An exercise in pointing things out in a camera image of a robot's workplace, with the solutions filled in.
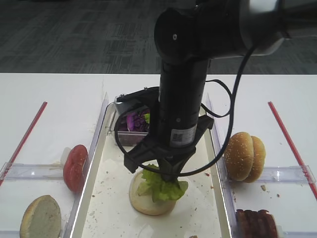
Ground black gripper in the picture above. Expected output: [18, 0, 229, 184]
[123, 116, 213, 188]

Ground green lettuce leaf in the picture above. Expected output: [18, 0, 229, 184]
[137, 169, 188, 202]

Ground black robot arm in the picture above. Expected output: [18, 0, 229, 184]
[124, 0, 293, 181]

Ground green lettuce in container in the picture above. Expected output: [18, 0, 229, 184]
[144, 113, 150, 124]

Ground stack of meat patties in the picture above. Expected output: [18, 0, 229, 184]
[235, 209, 278, 238]

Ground tomato slices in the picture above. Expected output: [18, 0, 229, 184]
[63, 144, 88, 193]

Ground bun bottom on tray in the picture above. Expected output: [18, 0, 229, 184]
[128, 170, 176, 216]

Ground clear right long tray guide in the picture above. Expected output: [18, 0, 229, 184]
[206, 94, 240, 238]

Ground clear long tray guide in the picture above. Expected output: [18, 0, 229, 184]
[206, 94, 240, 238]
[62, 94, 108, 238]

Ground clear plastic salad container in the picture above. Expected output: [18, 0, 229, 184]
[107, 94, 150, 146]

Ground purple cabbage leaves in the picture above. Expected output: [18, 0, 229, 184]
[118, 109, 150, 146]

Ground front sesame bun top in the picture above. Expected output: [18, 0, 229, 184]
[224, 132, 254, 181]

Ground sesame bun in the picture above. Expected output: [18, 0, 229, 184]
[244, 136, 266, 183]
[224, 132, 254, 181]

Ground metal tray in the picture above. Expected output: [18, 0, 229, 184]
[81, 104, 230, 238]

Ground rear sesame bun top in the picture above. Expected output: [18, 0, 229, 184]
[244, 136, 266, 183]

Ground white left pusher block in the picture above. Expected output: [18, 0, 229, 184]
[60, 147, 71, 167]

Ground clear left long tray guide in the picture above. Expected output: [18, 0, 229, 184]
[62, 94, 108, 238]

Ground right red strip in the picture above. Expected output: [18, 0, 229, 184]
[268, 101, 317, 198]

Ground red strip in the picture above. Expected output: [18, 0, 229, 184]
[268, 101, 317, 198]
[0, 102, 48, 185]

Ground left bun half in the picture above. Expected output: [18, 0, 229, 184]
[19, 195, 61, 238]

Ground left red strip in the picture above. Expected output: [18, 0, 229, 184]
[0, 102, 48, 185]

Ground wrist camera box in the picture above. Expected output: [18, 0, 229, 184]
[114, 86, 159, 115]

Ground clear right upper divider rail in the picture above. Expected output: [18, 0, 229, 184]
[224, 165, 317, 185]

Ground clear divider rail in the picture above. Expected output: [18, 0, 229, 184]
[224, 165, 317, 185]
[0, 163, 63, 181]

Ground clear left upper divider rail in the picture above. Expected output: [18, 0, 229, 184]
[0, 163, 63, 181]

